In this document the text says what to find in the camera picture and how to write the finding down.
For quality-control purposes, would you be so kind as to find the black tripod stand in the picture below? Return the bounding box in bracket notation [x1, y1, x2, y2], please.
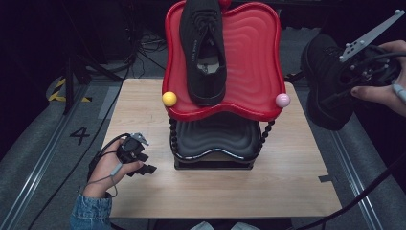
[285, 70, 308, 84]
[61, 52, 124, 116]

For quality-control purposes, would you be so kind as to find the metal floor rail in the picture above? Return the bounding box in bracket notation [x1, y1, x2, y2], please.
[329, 128, 386, 230]
[0, 84, 92, 230]

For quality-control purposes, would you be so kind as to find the pink ball knob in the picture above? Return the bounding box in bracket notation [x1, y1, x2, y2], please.
[275, 92, 292, 108]

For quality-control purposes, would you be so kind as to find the person's right hand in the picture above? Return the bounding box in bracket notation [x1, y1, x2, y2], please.
[350, 39, 406, 118]

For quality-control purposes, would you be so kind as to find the yellow and black floor tape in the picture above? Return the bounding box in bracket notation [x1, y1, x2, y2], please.
[47, 78, 94, 104]

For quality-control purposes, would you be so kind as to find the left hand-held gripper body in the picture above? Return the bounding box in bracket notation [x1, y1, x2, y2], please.
[116, 132, 150, 165]

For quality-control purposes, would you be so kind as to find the red and black tiered rack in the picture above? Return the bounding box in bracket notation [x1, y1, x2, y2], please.
[161, 0, 287, 171]

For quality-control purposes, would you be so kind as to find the yellow ball knob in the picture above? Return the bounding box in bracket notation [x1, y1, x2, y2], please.
[162, 91, 178, 107]

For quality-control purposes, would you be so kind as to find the grey right gripper cable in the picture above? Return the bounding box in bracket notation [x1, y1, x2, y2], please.
[391, 81, 406, 104]

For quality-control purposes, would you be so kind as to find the thick black cable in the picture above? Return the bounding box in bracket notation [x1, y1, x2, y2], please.
[286, 152, 406, 230]

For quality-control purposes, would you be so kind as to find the black knit sneaker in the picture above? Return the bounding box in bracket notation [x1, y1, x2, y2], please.
[300, 33, 356, 131]
[179, 0, 228, 107]

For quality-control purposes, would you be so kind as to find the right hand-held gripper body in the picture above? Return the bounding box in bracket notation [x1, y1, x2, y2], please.
[338, 9, 406, 89]

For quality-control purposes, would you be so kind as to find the tangle of black floor cables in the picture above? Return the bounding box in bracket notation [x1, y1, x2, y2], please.
[128, 30, 168, 80]

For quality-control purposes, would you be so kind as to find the person's left hand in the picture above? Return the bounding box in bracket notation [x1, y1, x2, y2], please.
[81, 138, 145, 199]

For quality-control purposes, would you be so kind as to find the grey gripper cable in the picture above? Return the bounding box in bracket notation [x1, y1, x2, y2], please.
[391, 81, 406, 104]
[85, 133, 124, 197]

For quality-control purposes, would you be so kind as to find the grey left gripper cable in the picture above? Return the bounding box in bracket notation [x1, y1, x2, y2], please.
[85, 133, 124, 197]

